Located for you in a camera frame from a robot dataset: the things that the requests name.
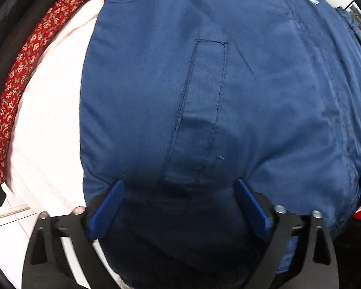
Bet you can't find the red floral cloth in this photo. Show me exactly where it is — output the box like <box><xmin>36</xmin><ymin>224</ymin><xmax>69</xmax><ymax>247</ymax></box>
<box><xmin>0</xmin><ymin>0</ymin><xmax>104</xmax><ymax>185</ymax></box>

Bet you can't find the blue jacket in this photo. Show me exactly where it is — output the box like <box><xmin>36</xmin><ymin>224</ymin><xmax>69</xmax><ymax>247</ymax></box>
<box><xmin>79</xmin><ymin>0</ymin><xmax>361</xmax><ymax>289</ymax></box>

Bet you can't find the pink table cloth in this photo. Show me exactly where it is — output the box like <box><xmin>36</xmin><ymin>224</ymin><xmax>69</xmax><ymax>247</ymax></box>
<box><xmin>6</xmin><ymin>0</ymin><xmax>127</xmax><ymax>289</ymax></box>

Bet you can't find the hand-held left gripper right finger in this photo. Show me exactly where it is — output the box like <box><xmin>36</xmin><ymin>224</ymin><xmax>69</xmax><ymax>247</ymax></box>
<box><xmin>234</xmin><ymin>178</ymin><xmax>340</xmax><ymax>289</ymax></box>

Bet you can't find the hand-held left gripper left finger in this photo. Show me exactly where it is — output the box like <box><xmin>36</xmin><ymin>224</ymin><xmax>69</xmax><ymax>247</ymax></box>
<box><xmin>22</xmin><ymin>180</ymin><xmax>126</xmax><ymax>289</ymax></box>

